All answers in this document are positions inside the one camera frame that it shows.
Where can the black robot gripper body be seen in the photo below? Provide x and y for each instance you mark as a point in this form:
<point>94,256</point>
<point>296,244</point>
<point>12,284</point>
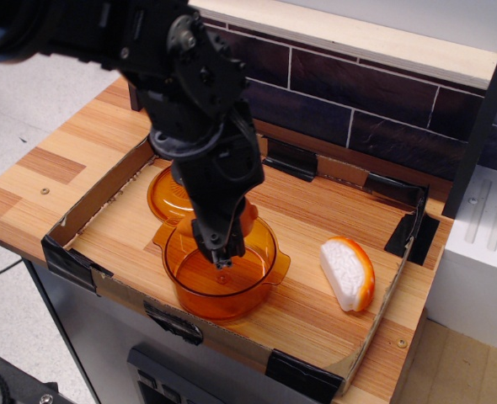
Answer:
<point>202,124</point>

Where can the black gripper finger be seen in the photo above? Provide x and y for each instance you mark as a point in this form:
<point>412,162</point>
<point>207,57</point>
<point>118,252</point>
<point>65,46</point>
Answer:
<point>235,248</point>
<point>219,258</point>

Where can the orange plastic toy carrot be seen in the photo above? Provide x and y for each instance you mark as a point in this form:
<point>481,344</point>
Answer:
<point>248,217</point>

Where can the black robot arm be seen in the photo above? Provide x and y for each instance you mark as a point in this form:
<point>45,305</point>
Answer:
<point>125,36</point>

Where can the transparent orange plastic pot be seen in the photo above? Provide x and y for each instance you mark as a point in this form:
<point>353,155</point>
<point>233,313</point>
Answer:
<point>222,294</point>

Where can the transparent orange pot lid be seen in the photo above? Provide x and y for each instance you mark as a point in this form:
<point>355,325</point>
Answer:
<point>166,198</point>

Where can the cardboard fence with black tape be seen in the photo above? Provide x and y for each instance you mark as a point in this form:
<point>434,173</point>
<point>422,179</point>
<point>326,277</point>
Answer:
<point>117,309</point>

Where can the white orange toy bread slice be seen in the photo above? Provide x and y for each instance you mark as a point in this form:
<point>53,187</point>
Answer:
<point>349,272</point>

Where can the light wooden shelf ledge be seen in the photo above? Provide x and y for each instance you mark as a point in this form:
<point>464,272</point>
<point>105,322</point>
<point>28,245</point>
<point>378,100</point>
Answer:
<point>392,47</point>

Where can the white ridged box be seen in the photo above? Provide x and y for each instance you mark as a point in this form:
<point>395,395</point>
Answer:
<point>463,296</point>

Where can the black vertical metal post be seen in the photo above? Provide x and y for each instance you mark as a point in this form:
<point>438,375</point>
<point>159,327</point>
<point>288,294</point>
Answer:
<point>476,141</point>

